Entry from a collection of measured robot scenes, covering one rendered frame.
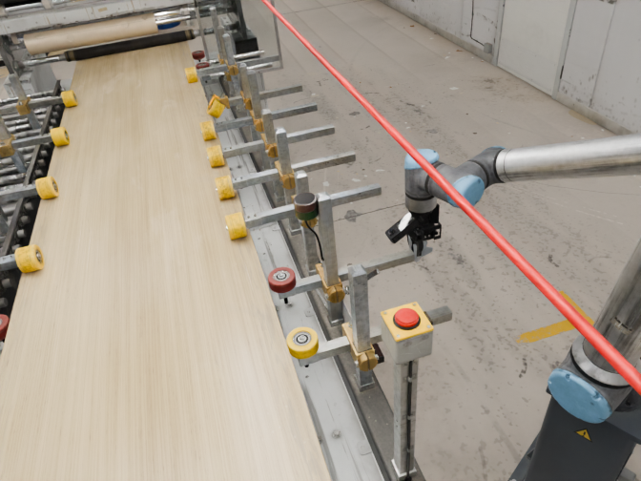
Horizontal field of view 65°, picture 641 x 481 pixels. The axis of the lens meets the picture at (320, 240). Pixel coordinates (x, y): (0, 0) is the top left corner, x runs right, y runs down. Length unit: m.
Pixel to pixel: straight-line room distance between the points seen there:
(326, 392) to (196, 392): 0.44
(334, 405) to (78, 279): 0.86
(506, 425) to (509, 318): 0.58
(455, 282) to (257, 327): 1.60
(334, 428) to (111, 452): 0.58
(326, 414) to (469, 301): 1.36
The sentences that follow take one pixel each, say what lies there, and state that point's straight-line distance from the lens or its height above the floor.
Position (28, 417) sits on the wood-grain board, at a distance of 1.41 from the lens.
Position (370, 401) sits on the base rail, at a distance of 1.42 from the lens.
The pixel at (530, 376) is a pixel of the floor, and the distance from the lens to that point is 2.43.
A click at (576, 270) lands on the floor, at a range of 2.97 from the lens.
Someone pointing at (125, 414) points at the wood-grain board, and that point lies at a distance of 1.30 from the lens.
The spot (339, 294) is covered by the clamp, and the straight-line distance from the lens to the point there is 1.47.
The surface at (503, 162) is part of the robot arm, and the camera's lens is 1.38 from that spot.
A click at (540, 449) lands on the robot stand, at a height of 0.29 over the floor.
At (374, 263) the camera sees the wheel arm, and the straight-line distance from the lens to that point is 1.55.
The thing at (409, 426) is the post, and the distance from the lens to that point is 1.12.
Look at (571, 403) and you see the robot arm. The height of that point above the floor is 0.77.
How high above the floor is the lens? 1.88
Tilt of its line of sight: 38 degrees down
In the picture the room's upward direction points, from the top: 7 degrees counter-clockwise
